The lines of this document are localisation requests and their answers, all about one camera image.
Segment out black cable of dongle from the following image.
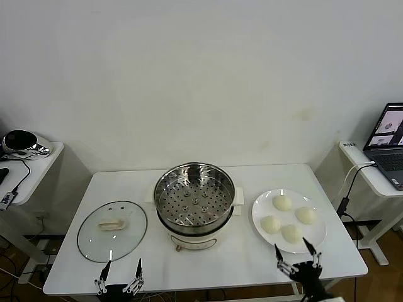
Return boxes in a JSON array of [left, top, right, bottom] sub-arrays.
[[0, 157, 31, 193]]

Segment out round white plate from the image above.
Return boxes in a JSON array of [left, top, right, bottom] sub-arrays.
[[251, 188, 327, 255]]

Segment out white floor cable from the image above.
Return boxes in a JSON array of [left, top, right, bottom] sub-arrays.
[[0, 267, 43, 289]]

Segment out grey open laptop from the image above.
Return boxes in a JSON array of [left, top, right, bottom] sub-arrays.
[[362, 102, 403, 191]]

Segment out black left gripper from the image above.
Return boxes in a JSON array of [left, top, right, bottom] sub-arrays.
[[94, 250, 145, 302]]

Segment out perforated steel steamer basket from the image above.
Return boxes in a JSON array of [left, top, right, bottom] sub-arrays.
[[154, 162, 236, 237]]

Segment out white electric cooker pot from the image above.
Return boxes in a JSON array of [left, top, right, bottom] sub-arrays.
[[144, 185, 245, 252]]

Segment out small grey usb dongle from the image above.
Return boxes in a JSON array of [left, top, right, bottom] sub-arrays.
[[0, 190, 16, 211]]

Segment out white table frame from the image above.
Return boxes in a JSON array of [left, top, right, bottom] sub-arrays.
[[291, 281, 305, 302]]

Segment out chrome domed device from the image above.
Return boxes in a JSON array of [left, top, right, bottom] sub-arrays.
[[2, 129, 52, 161]]

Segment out white side table with device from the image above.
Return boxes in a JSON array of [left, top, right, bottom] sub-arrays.
[[0, 140, 93, 274]]

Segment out black laptop charger cable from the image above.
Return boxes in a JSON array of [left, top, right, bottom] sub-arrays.
[[341, 162, 376, 202]]

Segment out white steamed baozi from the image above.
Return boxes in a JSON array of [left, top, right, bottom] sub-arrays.
[[295, 206, 317, 226], [281, 223, 304, 245], [260, 215, 281, 235], [272, 194, 292, 211]]

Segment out round glass pot lid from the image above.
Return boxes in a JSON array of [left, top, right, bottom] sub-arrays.
[[77, 200, 149, 264]]

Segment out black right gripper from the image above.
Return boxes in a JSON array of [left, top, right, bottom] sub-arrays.
[[275, 237, 330, 302]]

